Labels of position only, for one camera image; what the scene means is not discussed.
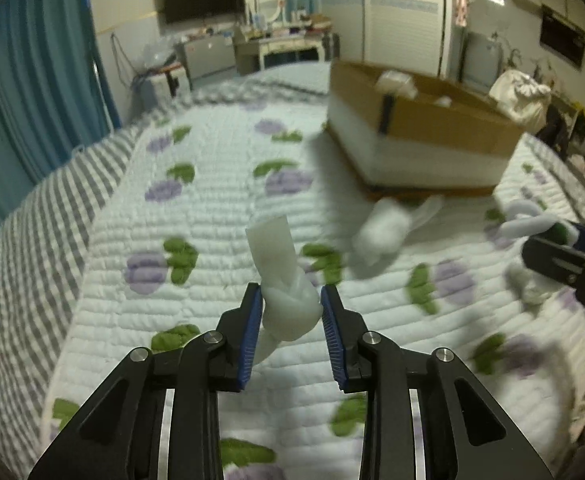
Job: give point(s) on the grey checked bed sheet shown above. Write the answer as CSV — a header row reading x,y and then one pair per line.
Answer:
x,y
44,246

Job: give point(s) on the white sliding wardrobe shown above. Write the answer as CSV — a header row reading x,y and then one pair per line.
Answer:
x,y
413,35

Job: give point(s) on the silver mini fridge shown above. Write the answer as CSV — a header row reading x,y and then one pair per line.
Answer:
x,y
208,55

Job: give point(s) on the floral tissue paper pack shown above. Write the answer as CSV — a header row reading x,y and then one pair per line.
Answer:
x,y
395,83

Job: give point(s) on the white suitcase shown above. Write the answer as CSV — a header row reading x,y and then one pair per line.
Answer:
x,y
163,85

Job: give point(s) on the white knotted sock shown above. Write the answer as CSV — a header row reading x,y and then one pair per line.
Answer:
x,y
292,306

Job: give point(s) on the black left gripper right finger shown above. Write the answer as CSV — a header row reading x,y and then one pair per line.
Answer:
x,y
466,433

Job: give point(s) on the white stuffed laundry bag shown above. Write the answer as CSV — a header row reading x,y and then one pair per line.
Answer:
x,y
522,99

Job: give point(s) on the black range hood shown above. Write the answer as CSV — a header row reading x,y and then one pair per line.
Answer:
x,y
561,37

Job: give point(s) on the teal window curtain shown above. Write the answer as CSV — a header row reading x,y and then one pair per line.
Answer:
x,y
54,95

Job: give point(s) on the white floral quilt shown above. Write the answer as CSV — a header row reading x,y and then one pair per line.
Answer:
x,y
297,259

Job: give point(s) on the white dressing table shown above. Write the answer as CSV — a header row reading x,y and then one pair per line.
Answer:
x,y
250,54

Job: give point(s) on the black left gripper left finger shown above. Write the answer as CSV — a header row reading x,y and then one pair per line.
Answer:
x,y
117,431

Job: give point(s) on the brown cardboard box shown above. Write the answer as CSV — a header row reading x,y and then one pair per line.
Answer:
x,y
446,141

